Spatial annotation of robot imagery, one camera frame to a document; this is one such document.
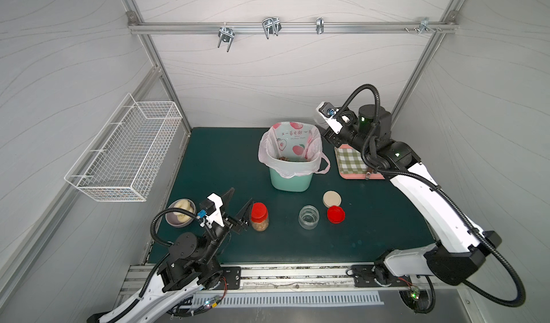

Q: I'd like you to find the beige jar lid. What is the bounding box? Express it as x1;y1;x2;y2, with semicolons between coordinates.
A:
322;191;342;208

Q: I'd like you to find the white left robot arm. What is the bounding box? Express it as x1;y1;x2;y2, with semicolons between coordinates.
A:
87;188;254;322

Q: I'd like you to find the pink plastic tray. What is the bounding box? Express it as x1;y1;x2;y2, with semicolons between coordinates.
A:
335;144;384;180

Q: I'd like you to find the metal hook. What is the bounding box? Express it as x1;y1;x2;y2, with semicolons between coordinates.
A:
316;17;325;35
217;26;235;52
404;17;443;35
262;17;282;39

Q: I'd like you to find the mint green trash bin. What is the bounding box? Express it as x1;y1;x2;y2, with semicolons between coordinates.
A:
269;168;313;193

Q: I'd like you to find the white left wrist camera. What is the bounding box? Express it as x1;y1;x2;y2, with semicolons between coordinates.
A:
197;193;224;228

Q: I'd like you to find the green white checkered cloth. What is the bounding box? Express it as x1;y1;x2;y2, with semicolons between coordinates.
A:
335;145;368;178

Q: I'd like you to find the white slotted cable duct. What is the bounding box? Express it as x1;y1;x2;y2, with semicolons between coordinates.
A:
219;291;385;308

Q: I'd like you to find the red jar lid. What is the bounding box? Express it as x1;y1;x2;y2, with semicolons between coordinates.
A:
327;205;346;224

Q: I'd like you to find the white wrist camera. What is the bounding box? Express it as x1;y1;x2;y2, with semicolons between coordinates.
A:
318;102;343;134
197;193;224;228

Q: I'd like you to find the white wire basket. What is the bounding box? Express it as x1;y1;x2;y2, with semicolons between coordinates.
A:
64;93;182;202

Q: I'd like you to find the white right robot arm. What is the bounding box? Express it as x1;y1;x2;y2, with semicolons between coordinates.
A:
316;84;527;307

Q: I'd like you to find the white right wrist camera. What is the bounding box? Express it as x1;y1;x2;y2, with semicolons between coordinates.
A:
318;102;343;134

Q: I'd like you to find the pink white plastic bin bag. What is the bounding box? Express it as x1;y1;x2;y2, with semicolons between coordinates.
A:
258;122;331;178

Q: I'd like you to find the aluminium crossbar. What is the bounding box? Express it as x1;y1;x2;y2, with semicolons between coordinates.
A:
128;21;459;35

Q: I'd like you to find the glass peanut jar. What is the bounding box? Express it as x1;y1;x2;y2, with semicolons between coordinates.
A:
298;205;319;230

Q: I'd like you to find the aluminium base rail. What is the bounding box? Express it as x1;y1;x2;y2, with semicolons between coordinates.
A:
119;262;428;298

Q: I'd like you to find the grey bowl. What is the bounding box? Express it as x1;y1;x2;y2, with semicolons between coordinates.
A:
165;198;196;228

